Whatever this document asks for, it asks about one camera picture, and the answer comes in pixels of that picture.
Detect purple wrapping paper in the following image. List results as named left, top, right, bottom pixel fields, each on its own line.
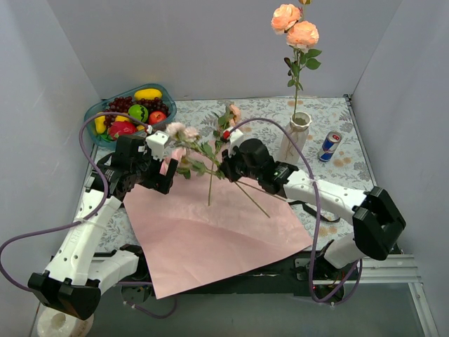
left=124, top=175, right=312, bottom=298

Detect two-bloom peach rose stem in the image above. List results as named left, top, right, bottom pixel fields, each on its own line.
left=270, top=0, right=322, bottom=118

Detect pink toy dragon fruit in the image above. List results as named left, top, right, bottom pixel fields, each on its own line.
left=107, top=121, right=137, bottom=141

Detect yellow toy mango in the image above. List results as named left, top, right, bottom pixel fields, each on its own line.
left=134, top=88, right=163, bottom=100

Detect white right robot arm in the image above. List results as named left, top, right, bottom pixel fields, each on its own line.
left=220, top=138, right=406, bottom=279

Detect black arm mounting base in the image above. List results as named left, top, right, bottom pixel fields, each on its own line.
left=94, top=242, right=364, bottom=298

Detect dark red toy grapes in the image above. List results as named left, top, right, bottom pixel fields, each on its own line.
left=106, top=96, right=171, bottom=119

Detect white ribbed ceramic vase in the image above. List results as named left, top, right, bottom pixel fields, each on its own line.
left=277, top=112, right=311, bottom=165

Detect pale pink rose stem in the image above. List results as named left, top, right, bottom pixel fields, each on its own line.
left=164, top=121, right=287, bottom=218

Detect blue silver energy drink can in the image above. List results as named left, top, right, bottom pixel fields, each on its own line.
left=317, top=131, right=342, bottom=161

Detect black gold-lettered ribbon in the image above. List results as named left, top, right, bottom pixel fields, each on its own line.
left=288, top=200, right=341, bottom=223

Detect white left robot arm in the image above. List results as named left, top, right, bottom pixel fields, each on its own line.
left=28, top=131, right=177, bottom=320

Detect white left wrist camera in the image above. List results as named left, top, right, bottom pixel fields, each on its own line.
left=145, top=131, right=170, bottom=161

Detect teal plastic fruit basket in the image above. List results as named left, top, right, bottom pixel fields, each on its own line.
left=84, top=84, right=177, bottom=150

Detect green toy watermelon ball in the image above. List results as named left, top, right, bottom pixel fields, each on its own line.
left=128, top=104, right=149, bottom=123

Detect small yellow toy fruit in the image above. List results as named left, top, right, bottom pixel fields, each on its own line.
left=114, top=116, right=130, bottom=122

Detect floral patterned table mat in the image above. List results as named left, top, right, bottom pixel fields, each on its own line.
left=96, top=97, right=377, bottom=252

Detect single peach rose stem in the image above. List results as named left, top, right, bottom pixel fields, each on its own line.
left=206, top=103, right=243, bottom=207

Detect red toy apple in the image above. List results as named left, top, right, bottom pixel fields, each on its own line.
left=148, top=111, right=167, bottom=125

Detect white tissue paper roll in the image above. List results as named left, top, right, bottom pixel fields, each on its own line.
left=36, top=308, right=94, bottom=337

